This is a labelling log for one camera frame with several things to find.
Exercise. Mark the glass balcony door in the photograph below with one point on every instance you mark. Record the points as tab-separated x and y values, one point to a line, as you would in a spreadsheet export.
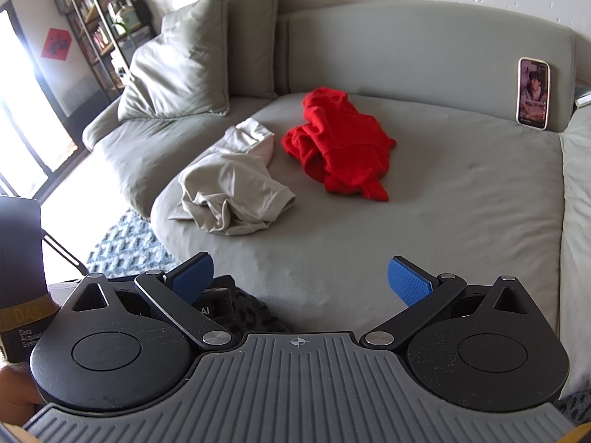
27	101

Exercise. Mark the large olive cushion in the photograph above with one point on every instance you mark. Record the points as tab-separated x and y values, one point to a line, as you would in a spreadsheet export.
180	64

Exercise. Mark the smartphone in white case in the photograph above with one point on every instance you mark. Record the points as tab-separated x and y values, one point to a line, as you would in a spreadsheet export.
533	92

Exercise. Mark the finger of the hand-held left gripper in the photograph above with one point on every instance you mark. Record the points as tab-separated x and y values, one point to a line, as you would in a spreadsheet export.
64	251

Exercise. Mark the white book on sofa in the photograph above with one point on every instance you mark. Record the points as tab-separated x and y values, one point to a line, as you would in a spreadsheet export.
582	97

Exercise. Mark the blue patterned rug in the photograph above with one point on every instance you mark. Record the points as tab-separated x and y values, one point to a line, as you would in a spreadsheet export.
124	249

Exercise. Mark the narrow olive cushion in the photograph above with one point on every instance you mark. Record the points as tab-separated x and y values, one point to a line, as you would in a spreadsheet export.
251	32

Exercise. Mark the red square wall decoration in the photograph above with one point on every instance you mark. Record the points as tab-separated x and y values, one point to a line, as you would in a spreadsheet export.
56	44

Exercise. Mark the grey sofa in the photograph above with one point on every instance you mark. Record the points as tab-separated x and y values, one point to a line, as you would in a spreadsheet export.
369	230

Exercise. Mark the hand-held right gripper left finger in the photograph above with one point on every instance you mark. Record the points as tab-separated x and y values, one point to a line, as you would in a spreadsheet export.
194	279

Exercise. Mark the beige t-shirt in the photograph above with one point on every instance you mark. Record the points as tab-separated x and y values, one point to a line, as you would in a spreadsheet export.
231	184

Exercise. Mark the black metal bookshelf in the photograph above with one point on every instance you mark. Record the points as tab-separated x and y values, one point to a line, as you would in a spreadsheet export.
99	9

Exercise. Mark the dark spotted pants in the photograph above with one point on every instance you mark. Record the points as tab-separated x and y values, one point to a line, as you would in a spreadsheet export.
258	314

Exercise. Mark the person's left hand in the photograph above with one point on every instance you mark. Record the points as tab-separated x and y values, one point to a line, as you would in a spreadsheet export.
16	392

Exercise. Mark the red garment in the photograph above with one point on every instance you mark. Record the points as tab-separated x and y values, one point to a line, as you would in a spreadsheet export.
341	147

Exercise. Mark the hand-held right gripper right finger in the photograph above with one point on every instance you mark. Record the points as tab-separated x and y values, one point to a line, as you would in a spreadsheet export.
411	284

